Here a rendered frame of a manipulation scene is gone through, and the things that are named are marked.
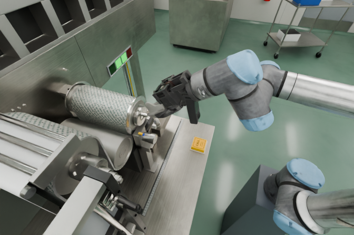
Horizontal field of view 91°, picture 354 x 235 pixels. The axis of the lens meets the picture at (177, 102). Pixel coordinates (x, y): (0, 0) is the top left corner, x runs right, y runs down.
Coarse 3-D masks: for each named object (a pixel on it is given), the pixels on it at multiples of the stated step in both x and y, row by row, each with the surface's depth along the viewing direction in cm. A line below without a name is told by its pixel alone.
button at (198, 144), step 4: (196, 140) 96; (200, 140) 96; (204, 140) 96; (192, 144) 94; (196, 144) 94; (200, 144) 94; (204, 144) 94; (192, 148) 93; (196, 148) 92; (200, 148) 92; (204, 148) 92
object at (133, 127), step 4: (76, 88) 68; (72, 96) 66; (140, 100) 65; (136, 104) 62; (140, 104) 65; (144, 104) 69; (132, 112) 61; (132, 116) 62; (132, 120) 62; (132, 124) 63; (132, 128) 64
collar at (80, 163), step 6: (78, 156) 42; (84, 156) 42; (90, 156) 42; (96, 156) 43; (72, 162) 41; (78, 162) 40; (84, 162) 40; (90, 162) 40; (96, 162) 41; (102, 162) 42; (72, 168) 40; (78, 168) 40; (84, 168) 40; (72, 174) 40; (78, 174) 40; (78, 180) 40
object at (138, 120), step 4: (136, 108) 63; (140, 108) 63; (144, 108) 65; (136, 112) 62; (140, 112) 63; (144, 112) 66; (136, 116) 62; (140, 116) 64; (136, 120) 62; (140, 120) 64; (136, 124) 63; (140, 124) 65
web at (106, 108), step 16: (80, 96) 65; (96, 96) 64; (112, 96) 64; (128, 96) 64; (16, 112) 48; (80, 112) 66; (96, 112) 63; (112, 112) 61; (48, 128) 43; (64, 128) 44; (112, 128) 67; (48, 192) 38
